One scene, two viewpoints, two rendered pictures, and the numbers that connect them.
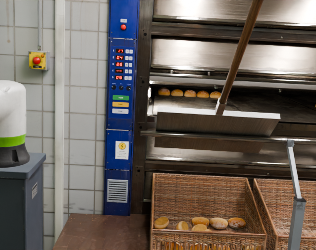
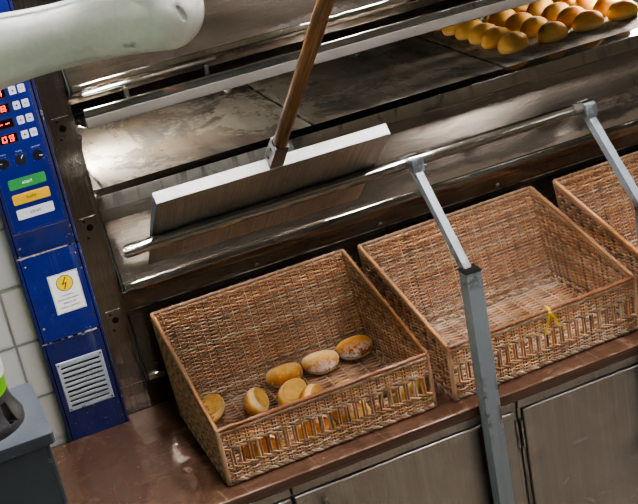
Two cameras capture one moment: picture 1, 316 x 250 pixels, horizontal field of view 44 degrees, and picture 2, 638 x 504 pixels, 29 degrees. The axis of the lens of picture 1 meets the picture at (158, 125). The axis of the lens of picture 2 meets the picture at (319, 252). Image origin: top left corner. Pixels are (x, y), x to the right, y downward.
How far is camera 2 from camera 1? 1.03 m
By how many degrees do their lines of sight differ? 20
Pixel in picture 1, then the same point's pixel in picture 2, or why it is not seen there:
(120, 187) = (90, 371)
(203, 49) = not seen: hidden behind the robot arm
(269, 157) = (373, 191)
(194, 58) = not seen: hidden behind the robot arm
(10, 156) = (1, 416)
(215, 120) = (270, 177)
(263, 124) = (360, 152)
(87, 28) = not seen: outside the picture
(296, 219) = (475, 307)
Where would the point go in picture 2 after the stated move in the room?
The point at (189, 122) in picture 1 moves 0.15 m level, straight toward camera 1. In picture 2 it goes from (221, 198) to (236, 220)
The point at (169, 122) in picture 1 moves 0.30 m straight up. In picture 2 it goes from (180, 212) to (148, 80)
